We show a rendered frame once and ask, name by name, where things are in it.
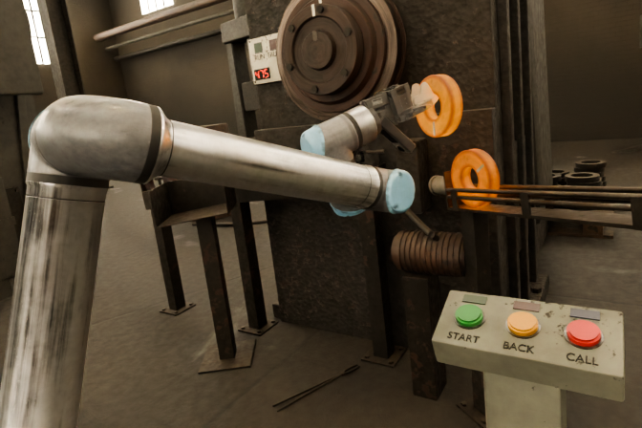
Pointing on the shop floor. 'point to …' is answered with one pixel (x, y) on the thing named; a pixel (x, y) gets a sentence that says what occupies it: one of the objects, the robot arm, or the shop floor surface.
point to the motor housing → (426, 299)
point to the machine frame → (494, 18)
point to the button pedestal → (532, 359)
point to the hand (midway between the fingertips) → (436, 98)
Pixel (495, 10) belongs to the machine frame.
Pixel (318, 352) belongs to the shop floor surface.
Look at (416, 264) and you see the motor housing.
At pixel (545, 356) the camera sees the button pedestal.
